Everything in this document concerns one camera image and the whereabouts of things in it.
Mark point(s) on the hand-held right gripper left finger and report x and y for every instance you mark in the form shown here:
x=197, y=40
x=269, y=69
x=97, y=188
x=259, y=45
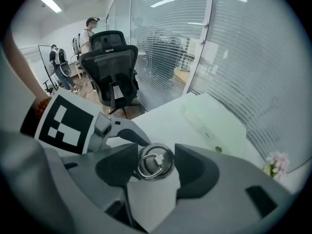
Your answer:
x=97, y=179

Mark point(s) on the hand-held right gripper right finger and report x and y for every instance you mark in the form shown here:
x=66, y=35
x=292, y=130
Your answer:
x=219, y=186

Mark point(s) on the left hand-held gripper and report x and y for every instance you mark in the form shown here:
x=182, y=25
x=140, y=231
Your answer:
x=70, y=125

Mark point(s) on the person's left forearm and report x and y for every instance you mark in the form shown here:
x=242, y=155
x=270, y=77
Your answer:
x=22, y=64

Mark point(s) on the pink flower bouquet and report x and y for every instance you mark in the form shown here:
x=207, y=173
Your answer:
x=278, y=164

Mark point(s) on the pale green flat box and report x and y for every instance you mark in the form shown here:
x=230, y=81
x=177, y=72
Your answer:
x=214, y=121

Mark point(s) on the black mesh office chair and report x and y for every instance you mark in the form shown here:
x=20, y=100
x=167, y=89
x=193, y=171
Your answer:
x=112, y=69

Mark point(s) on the glass partition with blinds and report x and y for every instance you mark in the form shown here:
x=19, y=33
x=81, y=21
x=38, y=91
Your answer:
x=231, y=57

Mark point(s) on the ceiling tube light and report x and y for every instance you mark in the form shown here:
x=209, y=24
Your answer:
x=50, y=3

